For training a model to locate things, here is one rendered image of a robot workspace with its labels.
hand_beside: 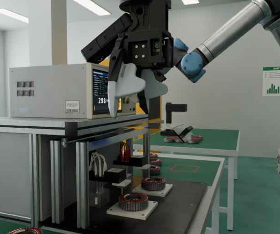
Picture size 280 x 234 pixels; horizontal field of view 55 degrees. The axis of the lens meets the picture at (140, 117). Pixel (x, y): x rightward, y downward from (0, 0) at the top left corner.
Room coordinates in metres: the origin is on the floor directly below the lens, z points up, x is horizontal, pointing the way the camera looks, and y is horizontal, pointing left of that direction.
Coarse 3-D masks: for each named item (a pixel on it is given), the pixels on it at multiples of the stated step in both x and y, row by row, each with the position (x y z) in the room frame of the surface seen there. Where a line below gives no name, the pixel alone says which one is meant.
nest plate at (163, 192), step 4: (140, 184) 1.27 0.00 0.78; (168, 184) 1.27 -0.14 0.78; (172, 184) 1.27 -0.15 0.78; (136, 188) 1.21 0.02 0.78; (140, 188) 1.21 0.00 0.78; (164, 188) 1.21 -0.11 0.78; (168, 188) 1.21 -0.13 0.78; (140, 192) 1.18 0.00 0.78; (144, 192) 1.17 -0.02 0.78; (148, 192) 1.16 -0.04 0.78; (152, 192) 1.16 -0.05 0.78; (156, 192) 1.16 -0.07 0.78; (160, 192) 1.16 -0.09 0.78; (164, 192) 1.16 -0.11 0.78; (164, 196) 1.14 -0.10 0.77
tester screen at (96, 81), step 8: (96, 72) 1.01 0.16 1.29; (96, 80) 1.01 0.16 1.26; (104, 80) 1.07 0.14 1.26; (96, 88) 1.01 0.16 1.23; (104, 88) 1.07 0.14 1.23; (96, 96) 1.01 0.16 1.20; (104, 96) 1.07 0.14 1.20; (96, 104) 1.01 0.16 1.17; (104, 104) 1.07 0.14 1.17; (96, 112) 1.01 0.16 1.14
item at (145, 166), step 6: (132, 156) 1.25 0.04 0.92; (138, 156) 1.25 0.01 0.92; (144, 156) 1.26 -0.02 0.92; (114, 162) 1.26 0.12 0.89; (120, 162) 1.25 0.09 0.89; (126, 162) 1.24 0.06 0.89; (132, 162) 1.23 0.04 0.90; (138, 162) 1.23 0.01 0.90; (144, 162) 1.25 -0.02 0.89; (126, 168) 1.30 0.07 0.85; (138, 168) 1.23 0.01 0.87; (144, 168) 1.22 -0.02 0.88
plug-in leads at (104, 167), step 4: (96, 152) 1.06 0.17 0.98; (96, 156) 1.06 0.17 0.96; (92, 160) 1.05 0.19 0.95; (104, 160) 1.05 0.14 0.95; (100, 164) 1.07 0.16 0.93; (104, 164) 1.05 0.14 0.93; (96, 168) 1.04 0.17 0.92; (100, 168) 1.02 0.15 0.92; (104, 168) 1.05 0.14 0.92; (92, 172) 1.05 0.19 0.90; (96, 172) 1.04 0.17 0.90; (100, 172) 1.02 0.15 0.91; (100, 176) 1.02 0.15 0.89
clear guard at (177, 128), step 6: (126, 126) 1.23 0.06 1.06; (132, 126) 1.23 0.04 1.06; (138, 126) 1.23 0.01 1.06; (144, 126) 1.23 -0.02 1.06; (150, 126) 1.23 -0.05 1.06; (156, 126) 1.23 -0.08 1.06; (162, 126) 1.23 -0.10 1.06; (168, 126) 1.23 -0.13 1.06; (174, 126) 1.23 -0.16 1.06; (180, 126) 1.29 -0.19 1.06; (174, 132) 1.14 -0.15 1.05; (180, 132) 1.20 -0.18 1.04; (180, 138) 1.13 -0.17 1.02; (186, 138) 1.19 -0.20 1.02
